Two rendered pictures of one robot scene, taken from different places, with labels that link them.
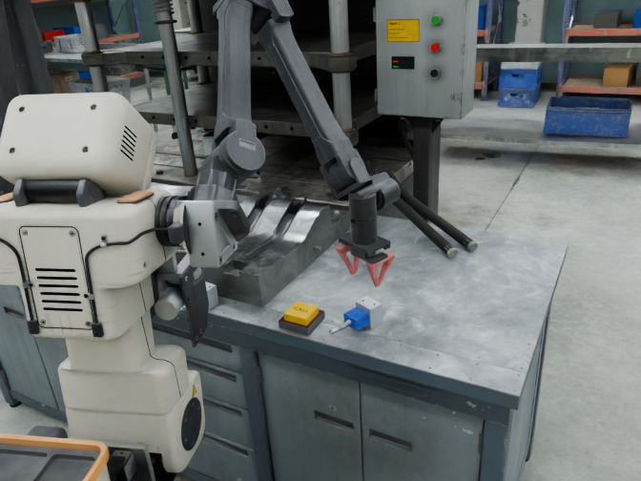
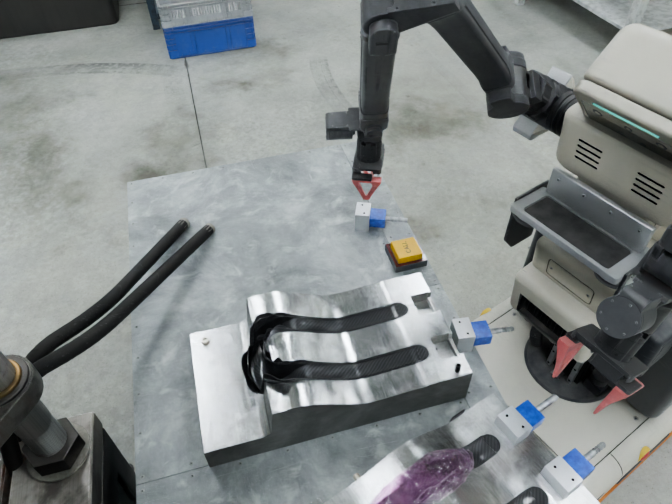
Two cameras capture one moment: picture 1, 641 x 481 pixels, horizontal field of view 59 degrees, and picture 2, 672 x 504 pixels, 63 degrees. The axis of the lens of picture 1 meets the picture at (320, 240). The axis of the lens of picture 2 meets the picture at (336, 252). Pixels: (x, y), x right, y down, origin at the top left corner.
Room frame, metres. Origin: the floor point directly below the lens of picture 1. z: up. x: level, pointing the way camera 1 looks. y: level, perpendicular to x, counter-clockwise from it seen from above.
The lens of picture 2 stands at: (1.88, 0.59, 1.78)
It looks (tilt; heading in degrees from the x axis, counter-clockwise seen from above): 46 degrees down; 225
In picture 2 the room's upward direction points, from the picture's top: 1 degrees counter-clockwise
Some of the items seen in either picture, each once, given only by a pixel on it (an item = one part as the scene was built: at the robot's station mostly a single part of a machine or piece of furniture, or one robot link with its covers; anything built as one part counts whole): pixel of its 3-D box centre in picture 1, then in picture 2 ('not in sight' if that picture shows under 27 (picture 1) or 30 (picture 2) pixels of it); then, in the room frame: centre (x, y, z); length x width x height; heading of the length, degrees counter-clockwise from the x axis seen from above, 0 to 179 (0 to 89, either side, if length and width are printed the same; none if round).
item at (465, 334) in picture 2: (191, 303); (483, 332); (1.19, 0.32, 0.83); 0.13 x 0.05 x 0.05; 143
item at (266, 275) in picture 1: (270, 234); (324, 354); (1.48, 0.14, 0.87); 0.50 x 0.26 x 0.14; 150
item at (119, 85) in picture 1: (102, 94); not in sight; (6.61, 2.37, 0.42); 0.60 x 0.42 x 0.33; 54
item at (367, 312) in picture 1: (353, 320); (381, 218); (1.07, -0.06, 0.83); 0.13 x 0.05 x 0.05; 127
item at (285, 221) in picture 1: (262, 220); (332, 342); (1.47, 0.16, 0.92); 0.35 x 0.16 x 0.09; 150
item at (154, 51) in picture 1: (261, 62); not in sight; (2.53, 0.20, 1.20); 1.29 x 0.83 x 0.19; 60
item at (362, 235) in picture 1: (363, 231); (369, 148); (1.09, -0.09, 1.04); 0.10 x 0.07 x 0.07; 37
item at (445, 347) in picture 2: not in sight; (445, 351); (1.31, 0.31, 0.87); 0.05 x 0.05 x 0.04; 60
